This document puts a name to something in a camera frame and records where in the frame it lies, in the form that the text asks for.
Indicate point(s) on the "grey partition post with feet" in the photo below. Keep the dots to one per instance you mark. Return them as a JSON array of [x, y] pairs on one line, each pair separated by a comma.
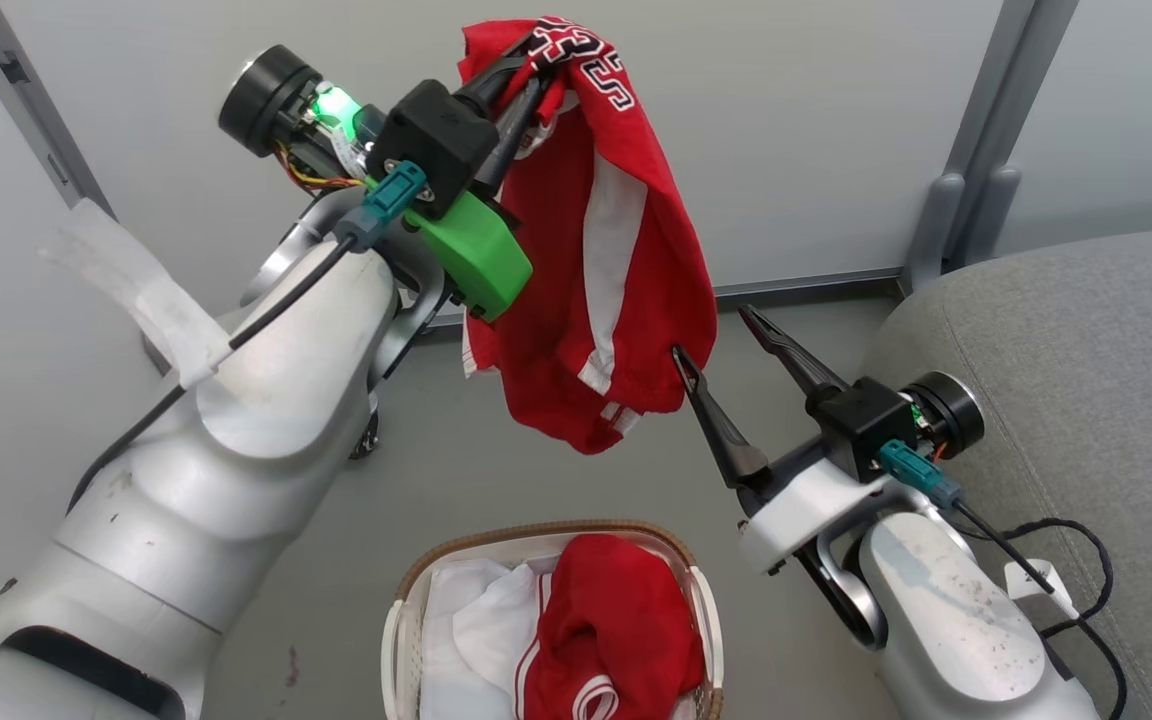
[[1008, 80]]

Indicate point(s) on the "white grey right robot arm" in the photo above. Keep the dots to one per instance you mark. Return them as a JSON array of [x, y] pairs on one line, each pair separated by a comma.
[[946, 620]]

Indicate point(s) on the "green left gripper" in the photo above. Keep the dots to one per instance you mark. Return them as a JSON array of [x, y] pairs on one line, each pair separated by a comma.
[[481, 260]]

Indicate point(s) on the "red jersey with black lettering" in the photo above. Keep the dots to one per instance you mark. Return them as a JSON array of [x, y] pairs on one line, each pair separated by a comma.
[[636, 330]]

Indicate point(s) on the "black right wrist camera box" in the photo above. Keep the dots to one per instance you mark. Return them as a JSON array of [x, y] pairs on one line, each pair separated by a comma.
[[861, 425]]

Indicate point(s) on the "grey fabric sofa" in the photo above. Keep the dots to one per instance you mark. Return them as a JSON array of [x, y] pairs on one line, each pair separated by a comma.
[[1086, 350]]

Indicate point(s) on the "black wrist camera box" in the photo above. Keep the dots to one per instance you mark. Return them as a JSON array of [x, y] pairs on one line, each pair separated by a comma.
[[436, 140], [861, 425]]

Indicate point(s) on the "teal camera connector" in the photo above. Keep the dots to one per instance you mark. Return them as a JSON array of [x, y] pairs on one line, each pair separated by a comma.
[[391, 200], [911, 470]]

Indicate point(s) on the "white wicker laundry basket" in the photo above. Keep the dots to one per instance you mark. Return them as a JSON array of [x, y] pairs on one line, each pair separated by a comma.
[[398, 640]]

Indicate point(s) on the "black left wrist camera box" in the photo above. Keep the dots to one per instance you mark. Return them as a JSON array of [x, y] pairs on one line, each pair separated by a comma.
[[436, 140]]

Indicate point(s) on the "white tape strip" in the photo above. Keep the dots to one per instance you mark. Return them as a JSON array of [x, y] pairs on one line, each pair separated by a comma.
[[151, 290]]

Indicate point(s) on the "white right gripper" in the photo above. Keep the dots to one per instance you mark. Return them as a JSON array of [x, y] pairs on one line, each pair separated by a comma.
[[806, 510]]

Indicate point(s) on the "teal left camera connector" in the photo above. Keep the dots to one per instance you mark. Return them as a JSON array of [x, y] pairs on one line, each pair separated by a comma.
[[391, 200]]

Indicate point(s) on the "red garment with white stripes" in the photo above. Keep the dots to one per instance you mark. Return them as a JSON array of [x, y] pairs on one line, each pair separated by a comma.
[[616, 620]]

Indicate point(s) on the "small black caster wheel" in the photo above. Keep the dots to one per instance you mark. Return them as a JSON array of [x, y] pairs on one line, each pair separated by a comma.
[[366, 440]]

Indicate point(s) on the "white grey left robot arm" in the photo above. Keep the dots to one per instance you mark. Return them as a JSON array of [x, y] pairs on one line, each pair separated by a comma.
[[236, 450]]

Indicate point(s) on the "teal right camera connector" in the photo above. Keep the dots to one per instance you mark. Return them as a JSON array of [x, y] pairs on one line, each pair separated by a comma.
[[911, 470]]

